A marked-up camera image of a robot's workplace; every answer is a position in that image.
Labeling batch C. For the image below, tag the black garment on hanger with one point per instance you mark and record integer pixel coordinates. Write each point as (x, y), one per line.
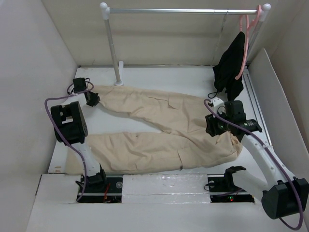
(228, 68)

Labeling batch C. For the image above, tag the beige trousers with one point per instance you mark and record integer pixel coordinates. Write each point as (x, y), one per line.
(181, 143)

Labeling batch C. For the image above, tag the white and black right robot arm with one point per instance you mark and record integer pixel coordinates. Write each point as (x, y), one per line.
(281, 194)

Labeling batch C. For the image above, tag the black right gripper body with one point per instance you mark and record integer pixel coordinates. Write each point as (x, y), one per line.
(217, 125)

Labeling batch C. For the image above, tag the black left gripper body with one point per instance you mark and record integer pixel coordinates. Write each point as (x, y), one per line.
(93, 99)

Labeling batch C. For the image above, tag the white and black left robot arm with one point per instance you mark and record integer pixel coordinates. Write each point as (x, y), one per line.
(70, 129)

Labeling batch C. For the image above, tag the aluminium rail right side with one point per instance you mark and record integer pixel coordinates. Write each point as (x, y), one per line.
(255, 104)

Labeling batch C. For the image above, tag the white and silver clothes rack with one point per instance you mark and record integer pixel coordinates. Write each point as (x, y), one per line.
(118, 66)

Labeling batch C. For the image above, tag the pink plastic hanger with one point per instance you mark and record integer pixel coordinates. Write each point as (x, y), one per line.
(249, 25)

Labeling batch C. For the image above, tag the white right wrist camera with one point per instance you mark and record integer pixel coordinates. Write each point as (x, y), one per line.
(217, 105)

